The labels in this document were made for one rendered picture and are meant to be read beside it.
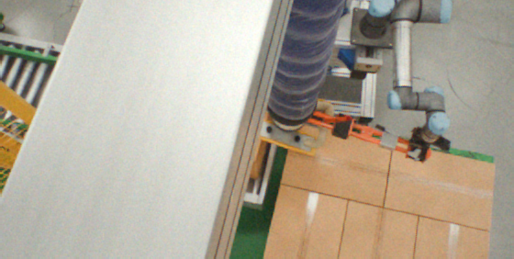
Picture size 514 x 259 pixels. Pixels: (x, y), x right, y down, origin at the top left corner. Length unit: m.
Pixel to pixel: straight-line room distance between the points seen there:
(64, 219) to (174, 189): 0.05
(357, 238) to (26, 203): 2.59
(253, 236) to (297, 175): 0.67
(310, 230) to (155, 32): 2.53
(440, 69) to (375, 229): 1.53
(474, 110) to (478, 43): 0.56
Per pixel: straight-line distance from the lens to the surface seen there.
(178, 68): 0.24
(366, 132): 2.20
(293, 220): 2.75
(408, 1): 2.06
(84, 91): 0.25
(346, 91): 3.36
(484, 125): 3.78
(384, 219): 2.82
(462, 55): 3.95
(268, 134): 2.28
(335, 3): 1.29
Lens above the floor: 3.26
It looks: 70 degrees down
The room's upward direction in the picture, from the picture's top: 5 degrees counter-clockwise
